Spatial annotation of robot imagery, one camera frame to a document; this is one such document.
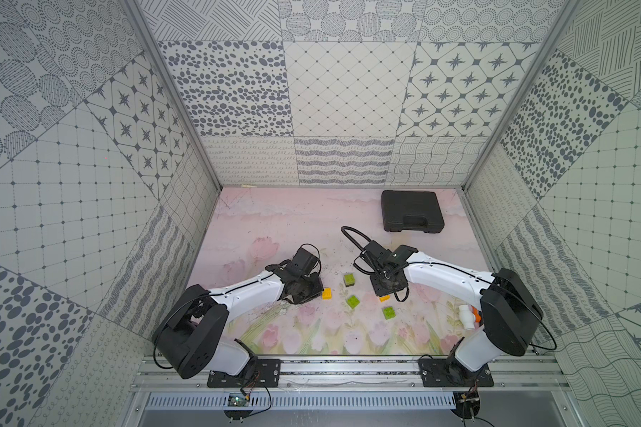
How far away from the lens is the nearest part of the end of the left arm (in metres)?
0.66

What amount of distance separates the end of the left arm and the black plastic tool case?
0.42m

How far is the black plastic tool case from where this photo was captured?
105 centimetres
